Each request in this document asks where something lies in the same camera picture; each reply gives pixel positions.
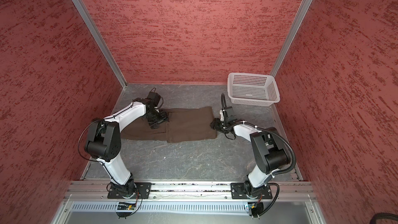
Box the left aluminium corner post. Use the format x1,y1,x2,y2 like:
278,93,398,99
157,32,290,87
72,0,128,89

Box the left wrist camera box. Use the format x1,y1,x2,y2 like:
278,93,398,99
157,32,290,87
147,91,164,108

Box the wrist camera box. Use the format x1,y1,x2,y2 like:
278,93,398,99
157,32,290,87
220,106,237,125
147,91,164,108

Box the aluminium corner post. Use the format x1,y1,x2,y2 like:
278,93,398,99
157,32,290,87
270,0,313,78
72,0,128,89

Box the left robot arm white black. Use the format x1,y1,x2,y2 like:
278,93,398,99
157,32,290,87
84,93,169,199

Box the perforated white cable duct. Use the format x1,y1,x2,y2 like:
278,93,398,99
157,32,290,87
70,201,251,215

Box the right aluminium corner post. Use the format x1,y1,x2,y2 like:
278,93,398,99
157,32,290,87
270,0,313,78

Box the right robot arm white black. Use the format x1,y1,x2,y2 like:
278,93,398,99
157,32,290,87
210,118,296,199

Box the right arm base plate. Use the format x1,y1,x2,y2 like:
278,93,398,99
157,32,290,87
230,181,273,200

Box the white plastic basket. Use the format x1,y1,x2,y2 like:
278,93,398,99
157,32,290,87
228,73,280,107

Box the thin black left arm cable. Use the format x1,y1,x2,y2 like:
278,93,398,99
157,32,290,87
77,118,113,175

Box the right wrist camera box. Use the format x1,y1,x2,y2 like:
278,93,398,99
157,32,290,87
220,106,237,125

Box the aluminium front rail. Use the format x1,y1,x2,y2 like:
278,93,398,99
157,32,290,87
63,179,317,202

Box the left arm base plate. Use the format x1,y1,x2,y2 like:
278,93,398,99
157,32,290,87
107,183,152,200

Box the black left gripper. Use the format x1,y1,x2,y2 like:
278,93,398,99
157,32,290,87
145,108,170,129

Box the brown trousers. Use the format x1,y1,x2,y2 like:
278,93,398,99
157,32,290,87
121,106,217,143

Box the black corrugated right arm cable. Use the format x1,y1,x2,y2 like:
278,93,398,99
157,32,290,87
220,92,296,175

